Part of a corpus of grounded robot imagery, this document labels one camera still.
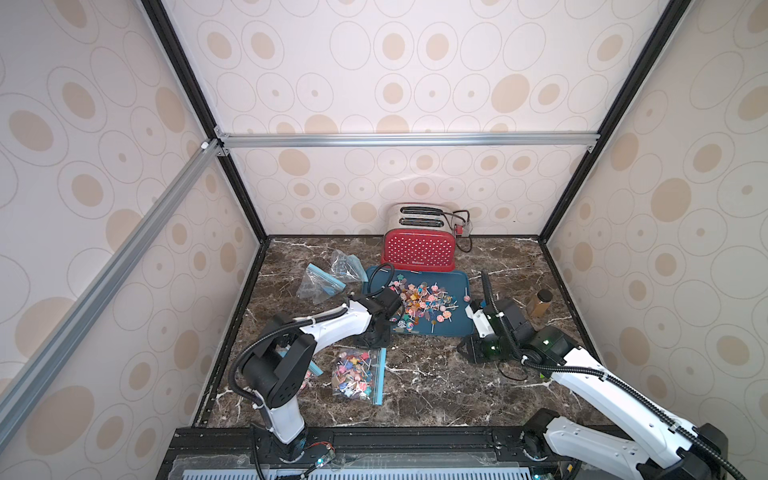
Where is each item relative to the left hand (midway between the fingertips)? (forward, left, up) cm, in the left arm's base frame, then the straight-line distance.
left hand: (387, 344), depth 88 cm
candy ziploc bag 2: (-8, +7, -1) cm, 11 cm away
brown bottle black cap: (+12, -47, +4) cm, 49 cm away
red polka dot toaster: (+31, -10, +14) cm, 35 cm away
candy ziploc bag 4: (+22, +24, -1) cm, 33 cm away
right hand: (-5, -22, +10) cm, 25 cm away
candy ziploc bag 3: (+26, +14, +4) cm, 30 cm away
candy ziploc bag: (-7, +21, -3) cm, 22 cm away
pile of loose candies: (+15, -14, 0) cm, 20 cm away
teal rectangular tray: (+25, -23, -2) cm, 34 cm away
